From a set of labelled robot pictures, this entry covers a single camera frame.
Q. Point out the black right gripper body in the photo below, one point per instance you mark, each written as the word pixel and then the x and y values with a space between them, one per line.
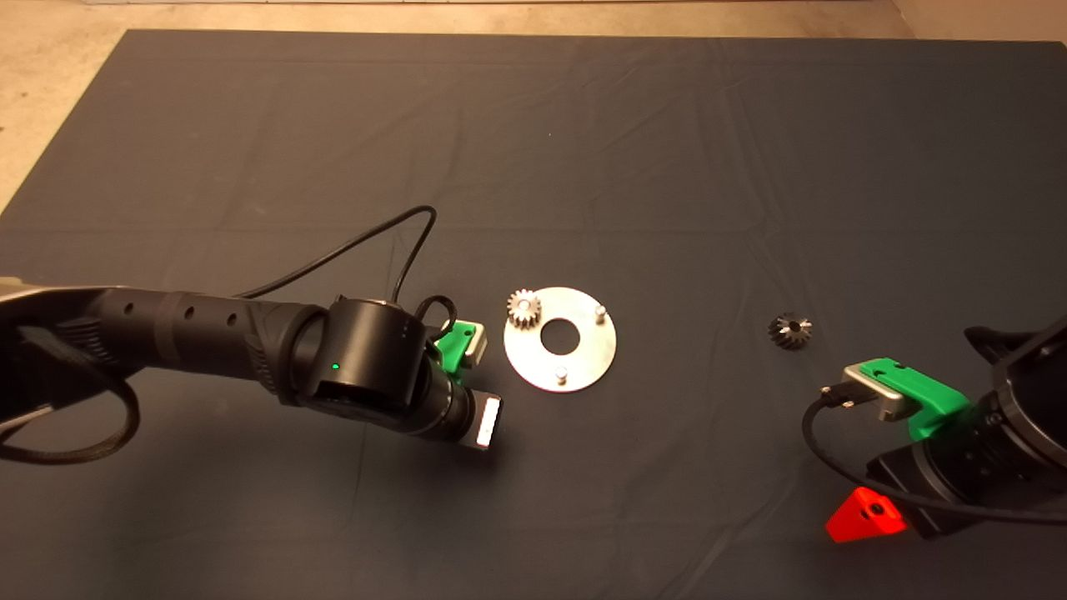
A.
pixel 942 479

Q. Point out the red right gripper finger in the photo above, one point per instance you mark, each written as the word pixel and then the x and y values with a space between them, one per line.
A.
pixel 865 517

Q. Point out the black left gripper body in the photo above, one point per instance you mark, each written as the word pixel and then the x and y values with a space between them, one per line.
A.
pixel 468 417

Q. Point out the steel planetary gear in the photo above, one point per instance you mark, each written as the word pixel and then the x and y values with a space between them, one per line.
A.
pixel 523 317

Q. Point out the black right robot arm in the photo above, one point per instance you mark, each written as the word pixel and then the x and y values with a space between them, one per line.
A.
pixel 1038 392

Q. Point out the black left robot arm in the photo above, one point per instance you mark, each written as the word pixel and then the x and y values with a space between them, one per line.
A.
pixel 167 325

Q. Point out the round metal carrier plate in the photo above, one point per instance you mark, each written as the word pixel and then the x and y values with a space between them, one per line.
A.
pixel 592 367

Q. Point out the dark bevel gear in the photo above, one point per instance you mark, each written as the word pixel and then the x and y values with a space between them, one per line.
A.
pixel 788 336

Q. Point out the dark grey table cloth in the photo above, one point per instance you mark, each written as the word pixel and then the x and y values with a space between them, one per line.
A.
pixel 667 167

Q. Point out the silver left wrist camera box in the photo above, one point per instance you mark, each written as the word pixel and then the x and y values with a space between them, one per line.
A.
pixel 477 346

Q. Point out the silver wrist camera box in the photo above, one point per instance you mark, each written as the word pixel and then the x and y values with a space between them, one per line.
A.
pixel 477 346
pixel 875 385

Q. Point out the green left camera mount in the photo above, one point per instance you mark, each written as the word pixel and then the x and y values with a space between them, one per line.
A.
pixel 454 346

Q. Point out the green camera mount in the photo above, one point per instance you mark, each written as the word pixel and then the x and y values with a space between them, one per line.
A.
pixel 925 392
pixel 454 346

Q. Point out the green right camera mount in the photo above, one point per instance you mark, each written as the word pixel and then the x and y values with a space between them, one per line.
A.
pixel 925 392

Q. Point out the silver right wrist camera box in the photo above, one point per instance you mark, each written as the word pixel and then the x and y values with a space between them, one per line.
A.
pixel 875 385

